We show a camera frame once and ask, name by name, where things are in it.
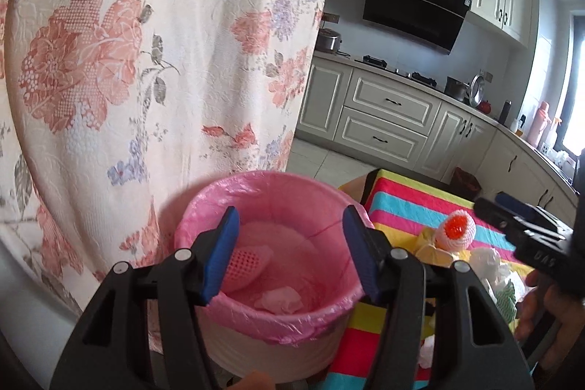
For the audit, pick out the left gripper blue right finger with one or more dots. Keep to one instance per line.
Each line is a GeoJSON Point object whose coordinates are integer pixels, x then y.
{"type": "Point", "coordinates": [363, 251]}

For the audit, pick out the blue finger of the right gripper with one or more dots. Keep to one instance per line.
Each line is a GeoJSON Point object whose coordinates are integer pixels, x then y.
{"type": "Point", "coordinates": [494, 215]}
{"type": "Point", "coordinates": [515, 207]}

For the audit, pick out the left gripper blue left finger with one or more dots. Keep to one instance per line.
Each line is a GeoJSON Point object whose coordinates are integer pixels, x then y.
{"type": "Point", "coordinates": [216, 251]}

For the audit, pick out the white paper tissue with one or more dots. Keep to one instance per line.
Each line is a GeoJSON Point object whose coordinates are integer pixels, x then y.
{"type": "Point", "coordinates": [490, 268]}

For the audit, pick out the white trash bin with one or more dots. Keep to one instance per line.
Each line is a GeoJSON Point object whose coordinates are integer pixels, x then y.
{"type": "Point", "coordinates": [239, 354]}

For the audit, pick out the white lower kitchen cabinets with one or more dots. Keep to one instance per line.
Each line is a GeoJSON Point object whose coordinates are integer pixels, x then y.
{"type": "Point", "coordinates": [377, 113]}

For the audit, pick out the pink foam net in bin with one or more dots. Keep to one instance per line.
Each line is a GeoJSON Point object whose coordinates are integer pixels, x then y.
{"type": "Point", "coordinates": [246, 264]}

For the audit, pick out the orange fruit in foam net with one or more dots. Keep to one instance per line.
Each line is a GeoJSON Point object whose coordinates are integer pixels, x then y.
{"type": "Point", "coordinates": [456, 232]}

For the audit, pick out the dark red floor basket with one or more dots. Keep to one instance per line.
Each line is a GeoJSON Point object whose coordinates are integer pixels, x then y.
{"type": "Point", "coordinates": [464, 184]}

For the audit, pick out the colourful striped tablecloth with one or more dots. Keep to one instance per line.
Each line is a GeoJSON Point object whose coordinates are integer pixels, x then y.
{"type": "Point", "coordinates": [402, 208]}

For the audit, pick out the pink plastic bin liner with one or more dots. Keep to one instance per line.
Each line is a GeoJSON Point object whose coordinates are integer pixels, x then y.
{"type": "Point", "coordinates": [310, 282]}

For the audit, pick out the pink thermos flask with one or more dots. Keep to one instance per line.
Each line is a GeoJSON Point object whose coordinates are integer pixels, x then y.
{"type": "Point", "coordinates": [539, 124]}

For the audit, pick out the black bottle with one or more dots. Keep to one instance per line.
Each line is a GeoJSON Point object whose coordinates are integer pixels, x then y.
{"type": "Point", "coordinates": [502, 119]}

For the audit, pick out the small red pot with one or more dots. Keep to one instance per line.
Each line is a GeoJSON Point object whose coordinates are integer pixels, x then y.
{"type": "Point", "coordinates": [484, 107]}

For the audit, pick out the silver pot lid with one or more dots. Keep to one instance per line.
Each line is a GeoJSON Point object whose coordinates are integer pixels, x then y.
{"type": "Point", "coordinates": [475, 90]}

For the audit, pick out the black cooking pot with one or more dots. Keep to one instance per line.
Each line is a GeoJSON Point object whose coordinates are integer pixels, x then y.
{"type": "Point", "coordinates": [457, 89]}

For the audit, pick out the black gas stove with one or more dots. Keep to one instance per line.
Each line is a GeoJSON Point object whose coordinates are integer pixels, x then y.
{"type": "Point", "coordinates": [412, 75]}

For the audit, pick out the floral cream curtain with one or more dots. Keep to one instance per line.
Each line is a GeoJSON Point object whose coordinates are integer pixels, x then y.
{"type": "Point", "coordinates": [115, 112]}

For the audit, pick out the black range hood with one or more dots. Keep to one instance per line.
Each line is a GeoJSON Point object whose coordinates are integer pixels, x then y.
{"type": "Point", "coordinates": [436, 22]}

